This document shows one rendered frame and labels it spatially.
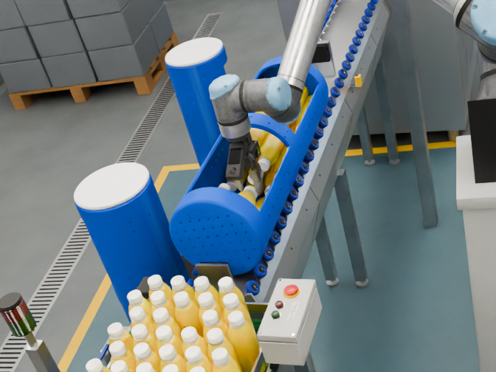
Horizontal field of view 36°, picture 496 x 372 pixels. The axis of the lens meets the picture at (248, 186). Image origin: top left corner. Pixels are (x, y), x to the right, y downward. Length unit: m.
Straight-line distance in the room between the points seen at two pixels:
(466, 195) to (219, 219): 0.68
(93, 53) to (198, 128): 2.38
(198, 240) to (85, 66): 3.87
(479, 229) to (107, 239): 1.26
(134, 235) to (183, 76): 1.04
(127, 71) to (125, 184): 3.19
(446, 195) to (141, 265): 1.82
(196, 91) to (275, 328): 1.86
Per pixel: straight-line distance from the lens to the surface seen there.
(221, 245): 2.19
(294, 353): 1.86
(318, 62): 3.23
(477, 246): 2.25
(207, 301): 1.99
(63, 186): 5.07
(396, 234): 3.80
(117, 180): 2.75
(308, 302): 1.91
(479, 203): 2.14
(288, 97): 2.12
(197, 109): 3.57
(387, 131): 4.17
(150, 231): 2.73
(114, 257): 2.77
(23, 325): 2.02
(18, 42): 6.11
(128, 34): 5.70
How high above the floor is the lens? 2.37
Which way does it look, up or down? 33 degrees down
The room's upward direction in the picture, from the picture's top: 17 degrees counter-clockwise
